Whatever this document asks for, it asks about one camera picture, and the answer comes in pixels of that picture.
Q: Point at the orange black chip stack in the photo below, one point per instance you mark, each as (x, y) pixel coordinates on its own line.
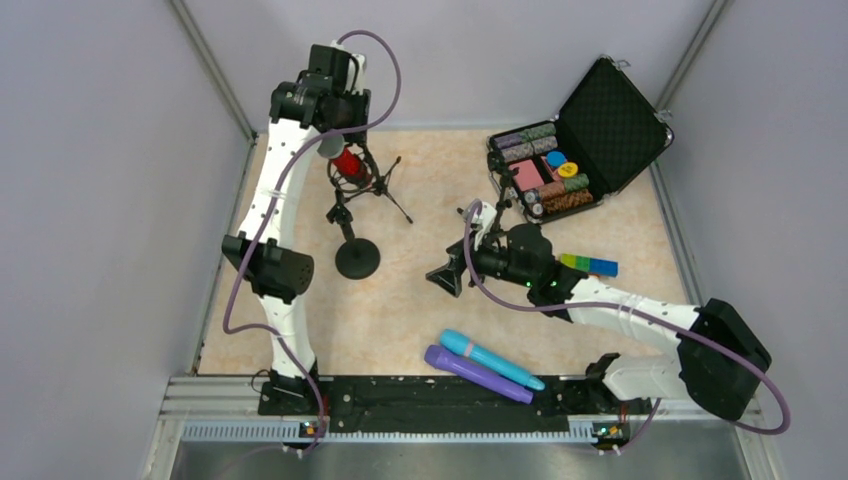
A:
(560, 203)

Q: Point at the black tripod mic stand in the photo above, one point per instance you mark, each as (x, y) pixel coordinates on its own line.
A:
(501, 178)

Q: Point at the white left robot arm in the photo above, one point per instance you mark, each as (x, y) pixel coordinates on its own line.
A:
(307, 119)

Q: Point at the lime green toy brick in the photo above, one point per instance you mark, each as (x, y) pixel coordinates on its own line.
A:
(569, 260)

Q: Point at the green chip stack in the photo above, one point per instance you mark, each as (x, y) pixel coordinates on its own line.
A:
(576, 183)

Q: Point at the purple toy microphone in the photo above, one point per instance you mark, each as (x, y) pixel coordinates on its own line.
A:
(442, 359)

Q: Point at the black poker chip case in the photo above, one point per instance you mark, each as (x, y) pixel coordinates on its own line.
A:
(608, 128)

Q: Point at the yellow round dealer chip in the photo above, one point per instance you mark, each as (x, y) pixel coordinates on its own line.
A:
(568, 170)

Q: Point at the shock mount tripod stand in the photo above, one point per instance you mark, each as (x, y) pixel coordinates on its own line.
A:
(345, 192)

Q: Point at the blue round dealer chip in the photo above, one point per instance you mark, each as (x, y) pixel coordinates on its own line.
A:
(555, 159)

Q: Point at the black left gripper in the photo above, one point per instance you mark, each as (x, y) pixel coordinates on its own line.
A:
(348, 131)

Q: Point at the red glitter microphone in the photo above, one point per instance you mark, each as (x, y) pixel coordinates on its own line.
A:
(348, 165)

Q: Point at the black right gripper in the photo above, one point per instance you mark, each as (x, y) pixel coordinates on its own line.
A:
(460, 266)

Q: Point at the cyan toy microphone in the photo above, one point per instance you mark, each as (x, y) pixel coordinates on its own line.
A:
(460, 344)

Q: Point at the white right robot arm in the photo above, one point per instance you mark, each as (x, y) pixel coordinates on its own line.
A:
(707, 353)

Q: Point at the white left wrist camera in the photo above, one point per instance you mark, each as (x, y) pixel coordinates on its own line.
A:
(359, 64)

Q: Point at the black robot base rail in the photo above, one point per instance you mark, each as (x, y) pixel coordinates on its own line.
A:
(359, 404)

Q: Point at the red white chip stack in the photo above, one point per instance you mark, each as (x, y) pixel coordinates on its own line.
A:
(545, 192)

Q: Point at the blue toy brick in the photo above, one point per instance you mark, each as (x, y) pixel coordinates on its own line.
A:
(604, 268)

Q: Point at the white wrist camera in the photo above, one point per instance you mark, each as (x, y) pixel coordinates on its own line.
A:
(359, 64)
(484, 218)

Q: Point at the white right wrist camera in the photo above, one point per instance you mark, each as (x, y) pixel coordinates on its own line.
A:
(484, 218)

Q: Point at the purple chip stack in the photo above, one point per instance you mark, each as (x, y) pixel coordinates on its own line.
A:
(507, 141)

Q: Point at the black round base stand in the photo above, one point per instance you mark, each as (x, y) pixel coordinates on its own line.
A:
(356, 258)

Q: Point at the red playing card deck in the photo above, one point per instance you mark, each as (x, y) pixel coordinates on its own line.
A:
(526, 175)

